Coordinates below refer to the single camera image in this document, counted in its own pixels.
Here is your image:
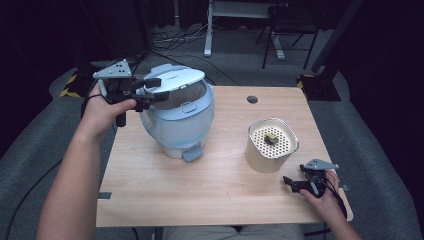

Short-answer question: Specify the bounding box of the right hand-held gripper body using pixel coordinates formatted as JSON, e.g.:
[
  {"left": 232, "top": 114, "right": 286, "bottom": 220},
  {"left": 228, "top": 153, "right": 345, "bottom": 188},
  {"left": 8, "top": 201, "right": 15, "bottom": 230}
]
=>
[{"left": 301, "top": 158, "right": 340, "bottom": 199}]

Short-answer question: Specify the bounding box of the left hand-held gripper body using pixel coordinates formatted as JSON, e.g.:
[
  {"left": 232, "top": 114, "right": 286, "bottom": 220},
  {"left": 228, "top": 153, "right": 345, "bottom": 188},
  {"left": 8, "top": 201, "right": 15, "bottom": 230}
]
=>
[{"left": 92, "top": 58, "right": 141, "bottom": 128}]

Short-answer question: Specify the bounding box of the blue and white pedal bin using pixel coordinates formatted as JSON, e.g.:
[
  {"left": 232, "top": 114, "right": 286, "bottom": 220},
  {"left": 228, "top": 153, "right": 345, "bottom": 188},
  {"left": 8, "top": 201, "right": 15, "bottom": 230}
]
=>
[{"left": 136, "top": 63, "right": 216, "bottom": 164}]

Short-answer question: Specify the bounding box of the beige container with perforated strainer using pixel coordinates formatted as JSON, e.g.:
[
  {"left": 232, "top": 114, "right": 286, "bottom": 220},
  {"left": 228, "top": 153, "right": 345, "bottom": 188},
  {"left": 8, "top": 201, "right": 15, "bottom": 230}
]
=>
[{"left": 244, "top": 117, "right": 300, "bottom": 174}]

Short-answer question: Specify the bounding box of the dark wet tea residue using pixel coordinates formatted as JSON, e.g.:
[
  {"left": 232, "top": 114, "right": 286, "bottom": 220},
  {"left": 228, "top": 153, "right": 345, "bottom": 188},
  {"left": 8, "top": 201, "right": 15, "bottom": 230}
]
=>
[{"left": 263, "top": 133, "right": 280, "bottom": 146}]

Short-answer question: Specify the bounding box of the person's right hand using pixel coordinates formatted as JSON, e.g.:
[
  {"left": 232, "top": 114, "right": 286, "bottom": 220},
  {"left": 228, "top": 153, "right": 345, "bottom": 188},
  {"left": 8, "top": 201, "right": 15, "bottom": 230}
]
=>
[{"left": 298, "top": 169, "right": 342, "bottom": 218}]

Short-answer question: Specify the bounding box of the person's left hand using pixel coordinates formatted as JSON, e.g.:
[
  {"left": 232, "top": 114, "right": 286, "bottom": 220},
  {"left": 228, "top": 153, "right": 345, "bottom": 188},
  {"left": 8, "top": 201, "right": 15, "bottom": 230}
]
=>
[{"left": 80, "top": 83, "right": 138, "bottom": 138}]

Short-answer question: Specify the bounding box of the stand base with hazard tape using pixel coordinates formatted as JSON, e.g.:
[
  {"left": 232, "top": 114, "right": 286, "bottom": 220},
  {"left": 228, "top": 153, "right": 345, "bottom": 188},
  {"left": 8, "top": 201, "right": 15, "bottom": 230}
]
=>
[
  {"left": 59, "top": 67, "right": 113, "bottom": 100},
  {"left": 296, "top": 73, "right": 343, "bottom": 102}
]

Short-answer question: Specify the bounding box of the black chair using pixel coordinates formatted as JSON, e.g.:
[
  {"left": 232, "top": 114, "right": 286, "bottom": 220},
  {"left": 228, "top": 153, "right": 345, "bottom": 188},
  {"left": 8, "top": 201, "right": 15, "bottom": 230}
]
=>
[{"left": 254, "top": 2, "right": 321, "bottom": 71}]

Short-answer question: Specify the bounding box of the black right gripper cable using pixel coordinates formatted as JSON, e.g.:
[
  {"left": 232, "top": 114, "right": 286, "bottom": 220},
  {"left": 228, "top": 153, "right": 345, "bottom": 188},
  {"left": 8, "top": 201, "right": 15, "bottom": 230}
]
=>
[{"left": 316, "top": 176, "right": 348, "bottom": 219}]

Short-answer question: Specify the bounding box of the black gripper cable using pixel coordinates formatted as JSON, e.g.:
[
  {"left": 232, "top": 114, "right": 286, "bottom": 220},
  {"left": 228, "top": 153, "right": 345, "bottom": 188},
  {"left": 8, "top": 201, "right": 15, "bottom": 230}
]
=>
[
  {"left": 80, "top": 79, "right": 105, "bottom": 120},
  {"left": 316, "top": 176, "right": 348, "bottom": 219}
]

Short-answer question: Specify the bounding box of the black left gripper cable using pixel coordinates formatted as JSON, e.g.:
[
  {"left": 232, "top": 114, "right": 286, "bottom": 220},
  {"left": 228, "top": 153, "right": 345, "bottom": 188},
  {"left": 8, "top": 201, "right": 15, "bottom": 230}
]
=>
[{"left": 80, "top": 79, "right": 105, "bottom": 120}]

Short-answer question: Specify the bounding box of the bundle of floor cables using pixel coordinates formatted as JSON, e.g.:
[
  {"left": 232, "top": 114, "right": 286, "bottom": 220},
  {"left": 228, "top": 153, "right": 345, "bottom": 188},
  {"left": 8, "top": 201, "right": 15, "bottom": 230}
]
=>
[{"left": 152, "top": 22, "right": 215, "bottom": 45}]

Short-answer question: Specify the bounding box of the white desk frame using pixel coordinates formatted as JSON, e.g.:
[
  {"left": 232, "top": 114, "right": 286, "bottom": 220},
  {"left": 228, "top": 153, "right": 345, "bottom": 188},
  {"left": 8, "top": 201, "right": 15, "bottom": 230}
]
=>
[{"left": 203, "top": 0, "right": 287, "bottom": 61}]

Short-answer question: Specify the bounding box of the dark slanted stand post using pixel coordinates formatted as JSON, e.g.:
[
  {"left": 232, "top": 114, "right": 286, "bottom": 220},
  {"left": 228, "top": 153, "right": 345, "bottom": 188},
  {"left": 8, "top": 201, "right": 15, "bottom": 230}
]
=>
[{"left": 311, "top": 0, "right": 365, "bottom": 75}]

